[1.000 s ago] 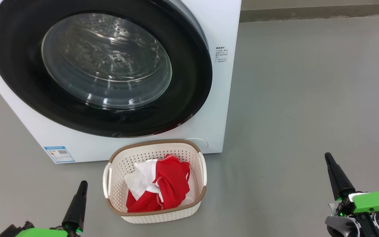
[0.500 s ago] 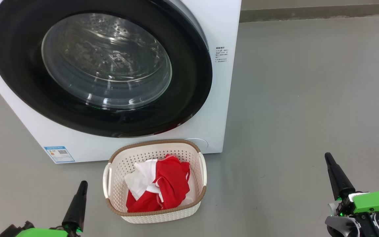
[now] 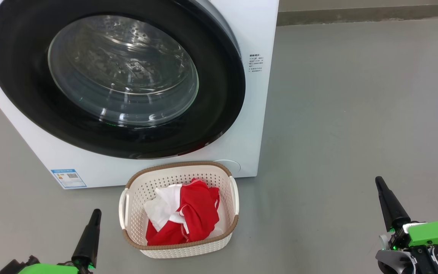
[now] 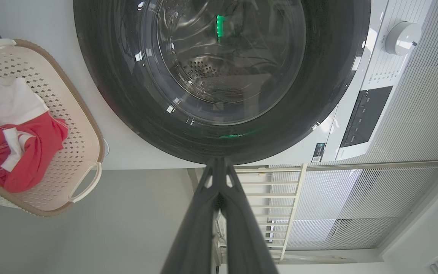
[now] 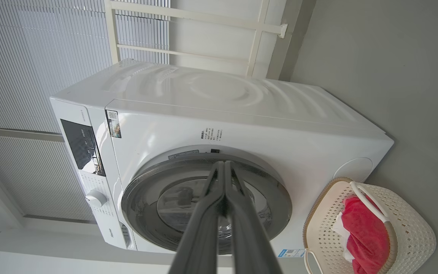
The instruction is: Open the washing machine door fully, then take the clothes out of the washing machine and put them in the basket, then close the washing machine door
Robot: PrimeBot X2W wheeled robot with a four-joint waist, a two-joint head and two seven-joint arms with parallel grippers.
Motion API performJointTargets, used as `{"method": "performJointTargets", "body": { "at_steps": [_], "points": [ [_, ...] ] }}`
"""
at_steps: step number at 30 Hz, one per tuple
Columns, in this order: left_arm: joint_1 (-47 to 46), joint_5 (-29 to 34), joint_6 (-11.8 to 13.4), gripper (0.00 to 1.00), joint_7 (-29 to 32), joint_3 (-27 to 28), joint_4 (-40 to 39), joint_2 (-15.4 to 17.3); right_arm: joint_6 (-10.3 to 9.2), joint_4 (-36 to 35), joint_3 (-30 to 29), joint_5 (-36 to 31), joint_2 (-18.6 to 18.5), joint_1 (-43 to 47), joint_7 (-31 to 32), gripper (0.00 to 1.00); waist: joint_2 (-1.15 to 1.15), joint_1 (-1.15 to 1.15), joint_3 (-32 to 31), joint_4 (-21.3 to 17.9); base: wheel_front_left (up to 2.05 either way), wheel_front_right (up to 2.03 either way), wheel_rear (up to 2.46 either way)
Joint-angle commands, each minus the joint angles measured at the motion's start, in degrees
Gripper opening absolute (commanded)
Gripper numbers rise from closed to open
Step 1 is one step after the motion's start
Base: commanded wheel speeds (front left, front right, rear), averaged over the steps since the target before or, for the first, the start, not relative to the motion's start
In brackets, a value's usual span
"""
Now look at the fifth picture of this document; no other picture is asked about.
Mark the round white filter cover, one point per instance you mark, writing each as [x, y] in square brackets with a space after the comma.
[354, 170]

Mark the cream perforated laundry basket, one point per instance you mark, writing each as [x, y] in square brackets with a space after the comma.
[413, 236]

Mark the cream metal railing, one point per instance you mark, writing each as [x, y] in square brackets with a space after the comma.
[111, 34]

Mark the white vertical blinds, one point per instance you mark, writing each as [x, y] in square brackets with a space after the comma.
[32, 68]

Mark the blue white energy label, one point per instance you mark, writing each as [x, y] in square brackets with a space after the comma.
[291, 253]

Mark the black washer control panel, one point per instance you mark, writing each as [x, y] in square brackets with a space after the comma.
[80, 146]

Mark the grey warning sticker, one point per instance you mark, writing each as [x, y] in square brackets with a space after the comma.
[183, 154]

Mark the black round glass washer door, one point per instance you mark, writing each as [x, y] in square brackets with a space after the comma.
[146, 213]

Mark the red white garment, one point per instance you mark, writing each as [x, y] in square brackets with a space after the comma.
[367, 236]

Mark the white washer control knob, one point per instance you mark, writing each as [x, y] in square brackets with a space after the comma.
[96, 198]

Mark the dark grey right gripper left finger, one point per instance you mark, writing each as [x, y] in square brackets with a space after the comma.
[203, 236]

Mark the small QR code sticker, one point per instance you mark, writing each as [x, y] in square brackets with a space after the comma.
[113, 123]

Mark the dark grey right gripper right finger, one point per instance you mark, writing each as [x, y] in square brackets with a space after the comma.
[249, 236]

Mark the white front-load washing machine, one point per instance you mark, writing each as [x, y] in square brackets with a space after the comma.
[280, 121]

